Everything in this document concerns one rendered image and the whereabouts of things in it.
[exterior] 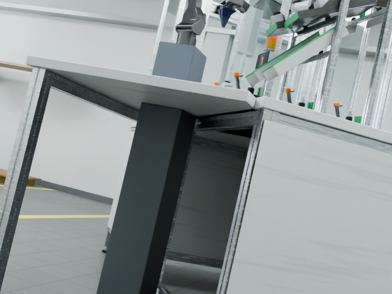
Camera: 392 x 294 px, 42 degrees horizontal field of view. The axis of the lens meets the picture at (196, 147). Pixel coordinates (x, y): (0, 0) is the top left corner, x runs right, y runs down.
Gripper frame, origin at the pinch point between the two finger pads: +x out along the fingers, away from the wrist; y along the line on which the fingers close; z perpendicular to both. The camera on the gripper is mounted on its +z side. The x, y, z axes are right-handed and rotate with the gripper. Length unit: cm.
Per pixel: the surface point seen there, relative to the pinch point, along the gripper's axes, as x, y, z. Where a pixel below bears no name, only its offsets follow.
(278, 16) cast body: 0.1, -22.4, 12.8
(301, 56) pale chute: 18.4, -43.9, 14.6
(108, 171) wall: 85, 482, 37
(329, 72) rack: 22, -48, 23
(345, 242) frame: 72, -70, 27
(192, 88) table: 41, -62, -23
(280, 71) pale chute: 25, -43, 9
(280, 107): 41, -70, -1
